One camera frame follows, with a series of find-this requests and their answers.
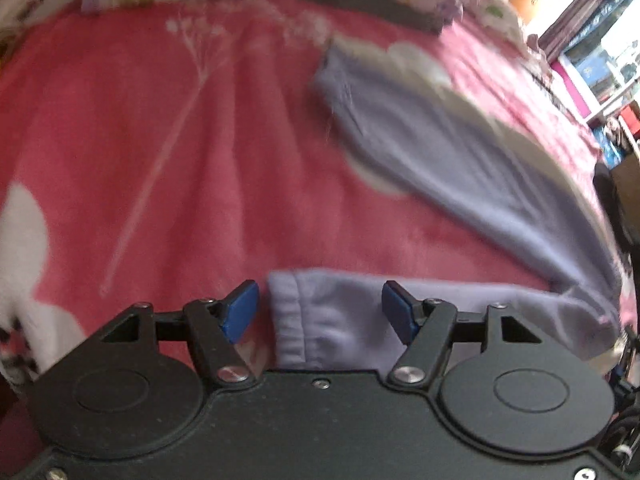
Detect lavender sweatpants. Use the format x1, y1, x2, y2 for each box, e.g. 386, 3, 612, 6
267, 36, 623, 372

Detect white shelf unit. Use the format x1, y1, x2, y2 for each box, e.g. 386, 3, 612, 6
550, 0, 640, 171

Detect pink floral blanket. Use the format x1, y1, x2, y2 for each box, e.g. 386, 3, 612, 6
0, 0, 623, 401

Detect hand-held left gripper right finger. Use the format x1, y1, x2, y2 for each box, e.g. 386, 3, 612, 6
381, 281, 544, 388

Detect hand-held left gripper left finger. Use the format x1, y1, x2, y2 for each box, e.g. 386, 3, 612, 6
99, 280, 260, 386

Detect dark curtain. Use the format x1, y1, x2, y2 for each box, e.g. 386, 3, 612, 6
542, 0, 633, 63

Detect folded grey garment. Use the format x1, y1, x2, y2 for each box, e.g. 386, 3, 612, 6
290, 0, 446, 36

